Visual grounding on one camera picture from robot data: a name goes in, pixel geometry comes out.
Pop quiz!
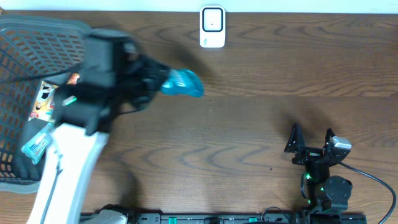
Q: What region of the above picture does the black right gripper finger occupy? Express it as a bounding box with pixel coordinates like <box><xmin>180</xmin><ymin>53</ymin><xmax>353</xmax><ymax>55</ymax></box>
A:
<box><xmin>284</xmin><ymin>123</ymin><xmax>305</xmax><ymax>153</ymax></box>
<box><xmin>325</xmin><ymin>128</ymin><xmax>335</xmax><ymax>145</ymax></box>

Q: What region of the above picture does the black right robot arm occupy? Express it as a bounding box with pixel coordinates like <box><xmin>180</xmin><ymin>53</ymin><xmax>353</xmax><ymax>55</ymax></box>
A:
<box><xmin>284</xmin><ymin>123</ymin><xmax>353</xmax><ymax>223</ymax></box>

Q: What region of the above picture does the dark grey plastic basket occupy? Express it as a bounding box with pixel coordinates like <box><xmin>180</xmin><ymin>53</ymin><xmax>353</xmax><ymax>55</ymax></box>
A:
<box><xmin>1</xmin><ymin>15</ymin><xmax>91</xmax><ymax>194</ymax></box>

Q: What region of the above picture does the small orange snack packet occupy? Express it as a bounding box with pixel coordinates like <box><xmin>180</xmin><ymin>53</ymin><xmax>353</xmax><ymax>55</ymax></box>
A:
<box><xmin>67</xmin><ymin>73</ymin><xmax>80</xmax><ymax>85</ymax></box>

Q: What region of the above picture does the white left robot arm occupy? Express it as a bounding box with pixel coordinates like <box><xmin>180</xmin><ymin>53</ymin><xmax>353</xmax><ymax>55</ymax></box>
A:
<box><xmin>28</xmin><ymin>29</ymin><xmax>170</xmax><ymax>223</ymax></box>

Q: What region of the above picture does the white barcode scanner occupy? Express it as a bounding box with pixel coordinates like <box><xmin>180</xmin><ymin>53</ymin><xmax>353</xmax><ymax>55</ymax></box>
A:
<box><xmin>200</xmin><ymin>5</ymin><xmax>226</xmax><ymax>48</ymax></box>

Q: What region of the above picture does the teal white wipes pack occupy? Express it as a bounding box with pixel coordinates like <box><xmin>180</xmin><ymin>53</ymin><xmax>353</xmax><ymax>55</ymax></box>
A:
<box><xmin>21</xmin><ymin>119</ymin><xmax>54</xmax><ymax>165</ymax></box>

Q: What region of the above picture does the yellow snack bag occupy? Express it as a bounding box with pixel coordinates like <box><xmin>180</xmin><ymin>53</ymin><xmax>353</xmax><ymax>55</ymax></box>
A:
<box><xmin>29</xmin><ymin>81</ymin><xmax>58</xmax><ymax>122</ymax></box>

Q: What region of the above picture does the black camera cable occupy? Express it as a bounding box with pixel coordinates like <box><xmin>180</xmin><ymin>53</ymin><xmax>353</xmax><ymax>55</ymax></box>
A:
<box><xmin>338</xmin><ymin>161</ymin><xmax>397</xmax><ymax>224</ymax></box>

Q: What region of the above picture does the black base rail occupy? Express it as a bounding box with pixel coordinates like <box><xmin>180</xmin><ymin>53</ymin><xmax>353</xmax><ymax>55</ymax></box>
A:
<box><xmin>78</xmin><ymin>204</ymin><xmax>367</xmax><ymax>224</ymax></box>

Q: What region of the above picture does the blue liquid bottle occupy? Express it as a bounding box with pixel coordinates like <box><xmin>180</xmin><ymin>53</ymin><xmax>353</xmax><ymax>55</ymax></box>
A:
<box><xmin>160</xmin><ymin>69</ymin><xmax>205</xmax><ymax>98</ymax></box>

